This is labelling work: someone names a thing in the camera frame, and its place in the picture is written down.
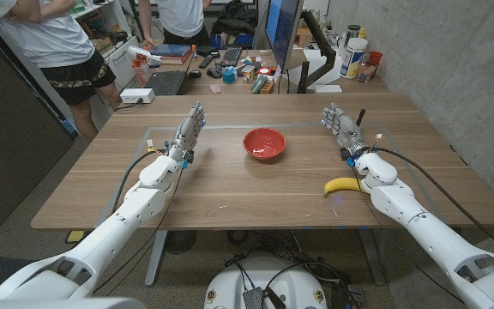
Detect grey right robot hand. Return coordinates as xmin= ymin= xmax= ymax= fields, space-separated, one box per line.
xmin=321 ymin=101 xmax=371 ymax=161

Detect black laptop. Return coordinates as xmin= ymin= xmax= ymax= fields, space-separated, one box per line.
xmin=142 ymin=45 xmax=197 ymax=96

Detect white paper box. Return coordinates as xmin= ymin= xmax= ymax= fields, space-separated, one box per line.
xmin=302 ymin=46 xmax=345 ymax=87

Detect white shelf unit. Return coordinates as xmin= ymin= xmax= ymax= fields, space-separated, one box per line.
xmin=69 ymin=0 xmax=141 ymax=89

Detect grey table leg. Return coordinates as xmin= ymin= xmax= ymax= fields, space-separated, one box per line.
xmin=357 ymin=227 xmax=386 ymax=287
xmin=144 ymin=230 xmax=169 ymax=288

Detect white silver roll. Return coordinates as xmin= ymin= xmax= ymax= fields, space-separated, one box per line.
xmin=126 ymin=45 xmax=162 ymax=68

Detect stack of books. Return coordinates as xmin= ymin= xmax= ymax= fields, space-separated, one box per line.
xmin=150 ymin=43 xmax=193 ymax=66

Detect clear glass jar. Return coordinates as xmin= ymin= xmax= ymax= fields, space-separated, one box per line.
xmin=357 ymin=58 xmax=379 ymax=83

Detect black backpack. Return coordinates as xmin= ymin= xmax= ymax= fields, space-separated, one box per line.
xmin=210 ymin=0 xmax=256 ymax=38

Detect red bowl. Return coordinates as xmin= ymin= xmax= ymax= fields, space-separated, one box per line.
xmin=242 ymin=127 xmax=287 ymax=161

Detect black computer monitor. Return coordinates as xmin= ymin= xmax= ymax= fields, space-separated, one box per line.
xmin=263 ymin=0 xmax=304 ymax=72

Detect yellow floor note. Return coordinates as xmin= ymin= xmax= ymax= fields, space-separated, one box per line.
xmin=64 ymin=230 xmax=86 ymax=245

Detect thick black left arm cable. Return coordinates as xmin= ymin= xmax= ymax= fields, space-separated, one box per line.
xmin=110 ymin=148 xmax=169 ymax=215

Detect person in grey t-shirt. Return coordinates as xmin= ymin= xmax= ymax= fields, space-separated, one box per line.
xmin=137 ymin=0 xmax=214 ymax=49

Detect white robot torso base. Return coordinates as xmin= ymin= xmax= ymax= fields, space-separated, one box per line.
xmin=203 ymin=256 xmax=328 ymax=309

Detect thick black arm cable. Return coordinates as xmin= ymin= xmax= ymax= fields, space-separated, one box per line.
xmin=110 ymin=148 xmax=169 ymax=215
xmin=370 ymin=146 xmax=494 ymax=261

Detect black keyboard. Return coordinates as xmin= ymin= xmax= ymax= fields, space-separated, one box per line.
xmin=219 ymin=46 xmax=244 ymax=68

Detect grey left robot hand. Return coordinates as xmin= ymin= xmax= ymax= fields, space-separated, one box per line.
xmin=168 ymin=100 xmax=208 ymax=161

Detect white power strip box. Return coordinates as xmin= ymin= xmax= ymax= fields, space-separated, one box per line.
xmin=119 ymin=88 xmax=156 ymax=105

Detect person in black shorts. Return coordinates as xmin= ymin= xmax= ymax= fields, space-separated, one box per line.
xmin=0 ymin=0 xmax=124 ymax=142

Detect black round floor fan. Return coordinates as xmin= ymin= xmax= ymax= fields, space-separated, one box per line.
xmin=164 ymin=230 xmax=198 ymax=256

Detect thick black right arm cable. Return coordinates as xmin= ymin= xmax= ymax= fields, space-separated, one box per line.
xmin=370 ymin=146 xmax=494 ymax=261

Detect white canister blue label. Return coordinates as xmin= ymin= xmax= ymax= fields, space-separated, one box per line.
xmin=340 ymin=37 xmax=369 ymax=80

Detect yellow toy banana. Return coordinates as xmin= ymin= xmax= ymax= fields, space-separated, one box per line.
xmin=323 ymin=177 xmax=366 ymax=197

